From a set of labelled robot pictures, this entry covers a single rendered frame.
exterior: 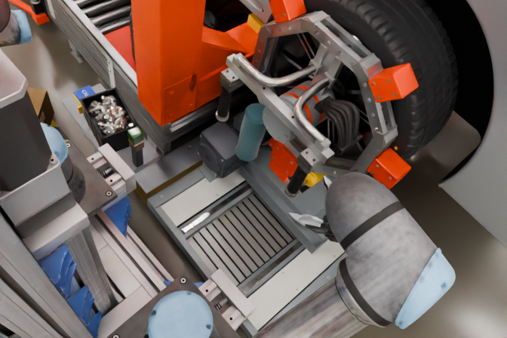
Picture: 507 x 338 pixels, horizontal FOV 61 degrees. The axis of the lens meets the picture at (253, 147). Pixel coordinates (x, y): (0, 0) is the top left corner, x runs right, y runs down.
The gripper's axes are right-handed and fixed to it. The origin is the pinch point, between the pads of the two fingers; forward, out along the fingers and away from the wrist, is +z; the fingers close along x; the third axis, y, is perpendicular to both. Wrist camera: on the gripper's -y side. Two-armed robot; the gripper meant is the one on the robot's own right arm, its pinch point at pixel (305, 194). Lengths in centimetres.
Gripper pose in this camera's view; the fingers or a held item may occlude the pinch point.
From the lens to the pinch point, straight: 122.8
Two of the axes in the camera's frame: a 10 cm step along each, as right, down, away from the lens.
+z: -7.2, -6.2, 3.0
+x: -6.9, 6.3, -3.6
